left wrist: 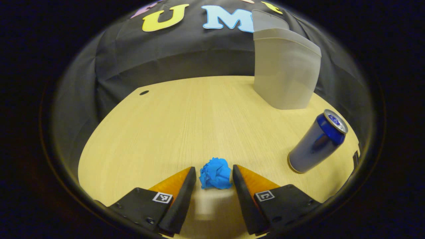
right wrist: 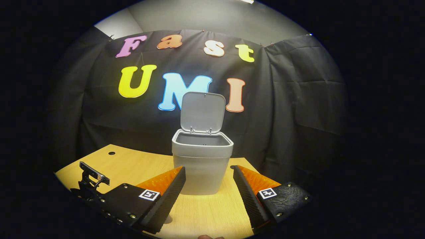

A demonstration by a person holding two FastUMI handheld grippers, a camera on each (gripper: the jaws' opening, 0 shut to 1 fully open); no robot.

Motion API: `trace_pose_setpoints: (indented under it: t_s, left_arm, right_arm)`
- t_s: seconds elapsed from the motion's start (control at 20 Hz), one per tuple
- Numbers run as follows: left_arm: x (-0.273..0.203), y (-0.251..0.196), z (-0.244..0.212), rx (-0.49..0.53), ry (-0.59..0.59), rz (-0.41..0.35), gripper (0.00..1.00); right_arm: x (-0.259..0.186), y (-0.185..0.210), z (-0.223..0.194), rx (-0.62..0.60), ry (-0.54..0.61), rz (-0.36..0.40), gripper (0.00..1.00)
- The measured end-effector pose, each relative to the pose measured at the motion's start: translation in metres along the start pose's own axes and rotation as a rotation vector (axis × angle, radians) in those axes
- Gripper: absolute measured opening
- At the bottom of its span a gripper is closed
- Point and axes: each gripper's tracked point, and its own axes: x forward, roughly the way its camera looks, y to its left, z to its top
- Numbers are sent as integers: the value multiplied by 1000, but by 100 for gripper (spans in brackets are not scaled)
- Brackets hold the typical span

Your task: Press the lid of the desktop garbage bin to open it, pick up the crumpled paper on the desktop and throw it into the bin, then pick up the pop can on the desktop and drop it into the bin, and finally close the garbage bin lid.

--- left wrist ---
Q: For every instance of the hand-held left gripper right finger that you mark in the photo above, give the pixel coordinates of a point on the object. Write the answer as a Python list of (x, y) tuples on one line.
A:
[(244, 205)]

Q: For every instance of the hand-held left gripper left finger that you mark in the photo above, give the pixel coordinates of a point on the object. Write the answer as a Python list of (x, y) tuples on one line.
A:
[(181, 205)]

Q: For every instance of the blue paper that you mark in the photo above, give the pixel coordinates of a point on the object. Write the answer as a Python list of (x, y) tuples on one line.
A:
[(215, 174)]

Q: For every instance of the blue pop can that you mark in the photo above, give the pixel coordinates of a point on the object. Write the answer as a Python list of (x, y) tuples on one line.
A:
[(313, 146)]

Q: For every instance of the white desktop garbage bin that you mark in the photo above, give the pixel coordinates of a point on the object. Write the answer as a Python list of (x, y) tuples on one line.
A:
[(285, 76)]

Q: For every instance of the wooden desktop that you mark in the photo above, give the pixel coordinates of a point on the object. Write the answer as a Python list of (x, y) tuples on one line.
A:
[(199, 122)]

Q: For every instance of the black backdrop cloth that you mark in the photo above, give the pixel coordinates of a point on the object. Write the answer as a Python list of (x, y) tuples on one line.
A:
[(149, 59)]

